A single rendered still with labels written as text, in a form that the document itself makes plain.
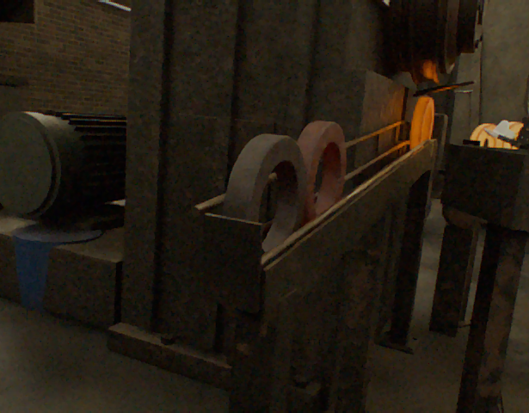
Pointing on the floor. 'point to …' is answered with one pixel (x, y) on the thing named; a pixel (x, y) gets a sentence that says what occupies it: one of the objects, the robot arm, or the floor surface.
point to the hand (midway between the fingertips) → (487, 132)
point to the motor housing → (452, 271)
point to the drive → (61, 206)
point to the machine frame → (180, 321)
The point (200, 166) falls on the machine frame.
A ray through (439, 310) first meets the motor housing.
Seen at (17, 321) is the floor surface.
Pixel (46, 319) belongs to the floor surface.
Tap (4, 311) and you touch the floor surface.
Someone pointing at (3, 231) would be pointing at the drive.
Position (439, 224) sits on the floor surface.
